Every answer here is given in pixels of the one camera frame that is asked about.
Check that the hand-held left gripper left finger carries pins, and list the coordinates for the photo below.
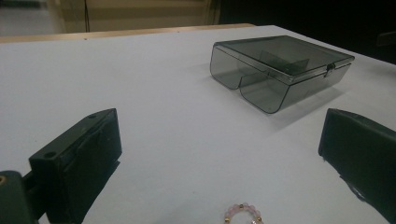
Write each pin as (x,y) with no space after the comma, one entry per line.
(81,155)

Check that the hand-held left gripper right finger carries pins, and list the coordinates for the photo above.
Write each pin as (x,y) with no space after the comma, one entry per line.
(364,152)

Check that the transparent grey compartment box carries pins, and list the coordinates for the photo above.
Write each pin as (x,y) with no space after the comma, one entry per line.
(280,53)

